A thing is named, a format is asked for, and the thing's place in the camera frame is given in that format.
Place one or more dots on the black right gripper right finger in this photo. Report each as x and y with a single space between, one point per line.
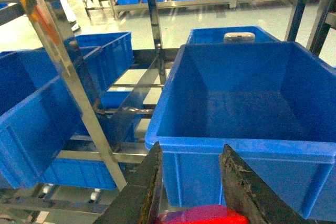
247 194

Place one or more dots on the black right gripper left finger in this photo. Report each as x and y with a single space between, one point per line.
139 200

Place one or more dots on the red one-stud toy block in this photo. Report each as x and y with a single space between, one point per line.
203 214

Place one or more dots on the large blue bin upper right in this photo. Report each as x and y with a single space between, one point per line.
272 102

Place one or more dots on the large blue bin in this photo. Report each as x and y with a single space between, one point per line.
272 102
38 118

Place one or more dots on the large blue bin upper left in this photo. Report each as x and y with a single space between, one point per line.
38 118

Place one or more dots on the blue bin behind left bin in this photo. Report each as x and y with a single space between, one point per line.
107 57

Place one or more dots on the blue bin behind bin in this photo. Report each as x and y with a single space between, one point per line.
107 57
229 35

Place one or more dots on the blue bin behind right bin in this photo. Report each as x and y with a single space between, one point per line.
229 35

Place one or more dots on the steel rack upright post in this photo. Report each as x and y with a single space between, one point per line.
54 31

